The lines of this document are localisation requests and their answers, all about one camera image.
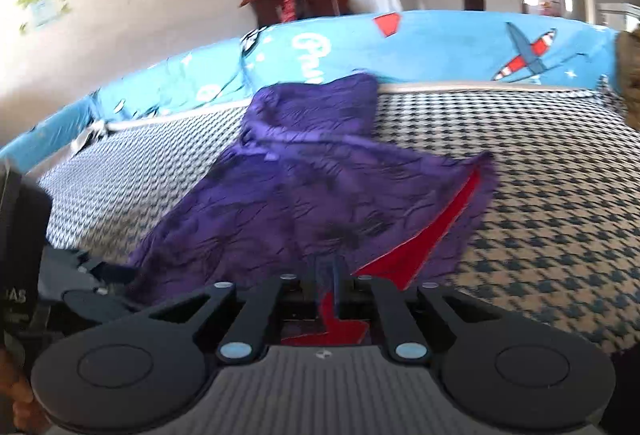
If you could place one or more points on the blue printed sofa cover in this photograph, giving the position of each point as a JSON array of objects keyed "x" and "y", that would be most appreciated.
[{"x": 450, "y": 45}]

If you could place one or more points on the brown patterned garment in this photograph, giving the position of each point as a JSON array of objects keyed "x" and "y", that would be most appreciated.
[{"x": 630, "y": 75}]

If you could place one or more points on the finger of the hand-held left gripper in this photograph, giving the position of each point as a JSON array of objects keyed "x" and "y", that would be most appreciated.
[{"x": 100, "y": 302}]

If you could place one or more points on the purple floral garment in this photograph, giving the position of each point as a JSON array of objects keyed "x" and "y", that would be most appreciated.
[{"x": 310, "y": 195}]

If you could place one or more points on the person's left hand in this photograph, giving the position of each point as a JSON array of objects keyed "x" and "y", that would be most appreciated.
[{"x": 15, "y": 390}]

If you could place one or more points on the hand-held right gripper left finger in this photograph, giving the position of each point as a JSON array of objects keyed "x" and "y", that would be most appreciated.
[{"x": 307, "y": 282}]

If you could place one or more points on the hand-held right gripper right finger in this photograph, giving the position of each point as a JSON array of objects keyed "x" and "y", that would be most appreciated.
[{"x": 341, "y": 282}]

